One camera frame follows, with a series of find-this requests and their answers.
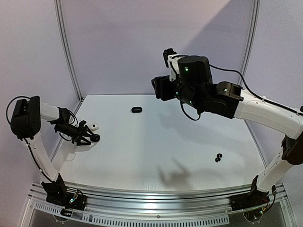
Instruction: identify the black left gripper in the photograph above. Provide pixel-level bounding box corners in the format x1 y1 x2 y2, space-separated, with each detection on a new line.
55 122 95 146

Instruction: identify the black glossy charging case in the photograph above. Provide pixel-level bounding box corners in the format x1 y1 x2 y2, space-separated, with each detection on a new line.
90 134 100 142

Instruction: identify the white earbud charging case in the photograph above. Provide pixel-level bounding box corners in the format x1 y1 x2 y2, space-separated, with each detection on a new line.
89 123 99 131

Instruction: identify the black oval charging case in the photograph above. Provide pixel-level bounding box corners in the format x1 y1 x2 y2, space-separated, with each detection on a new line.
131 106 143 113

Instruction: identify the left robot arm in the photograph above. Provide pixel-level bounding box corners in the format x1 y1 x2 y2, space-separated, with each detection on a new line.
6 96 100 183

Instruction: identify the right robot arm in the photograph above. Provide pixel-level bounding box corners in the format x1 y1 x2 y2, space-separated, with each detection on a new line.
151 54 303 206

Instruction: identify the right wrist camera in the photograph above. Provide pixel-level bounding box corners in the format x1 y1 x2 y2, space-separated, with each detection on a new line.
163 48 180 82

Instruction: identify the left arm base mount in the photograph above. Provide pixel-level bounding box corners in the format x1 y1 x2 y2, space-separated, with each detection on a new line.
41 182 88 211

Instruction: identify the aluminium front rail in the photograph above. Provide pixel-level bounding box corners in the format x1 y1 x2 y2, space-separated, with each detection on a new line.
21 183 296 227

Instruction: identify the aluminium frame post left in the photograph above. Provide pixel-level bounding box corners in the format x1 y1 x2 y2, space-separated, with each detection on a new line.
54 0 84 102

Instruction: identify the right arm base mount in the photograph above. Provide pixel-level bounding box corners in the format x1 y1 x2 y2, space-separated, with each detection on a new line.
229 189 269 211

